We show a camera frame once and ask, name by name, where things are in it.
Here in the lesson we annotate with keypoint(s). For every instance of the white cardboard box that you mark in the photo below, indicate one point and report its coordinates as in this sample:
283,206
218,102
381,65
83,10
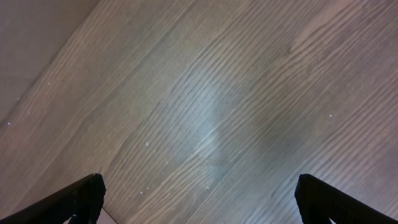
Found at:
104,218

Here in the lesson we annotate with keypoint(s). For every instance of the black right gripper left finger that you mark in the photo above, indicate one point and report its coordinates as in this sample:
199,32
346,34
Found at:
80,202

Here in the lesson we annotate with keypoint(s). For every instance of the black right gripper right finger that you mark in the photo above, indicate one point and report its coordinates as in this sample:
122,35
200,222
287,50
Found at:
319,202

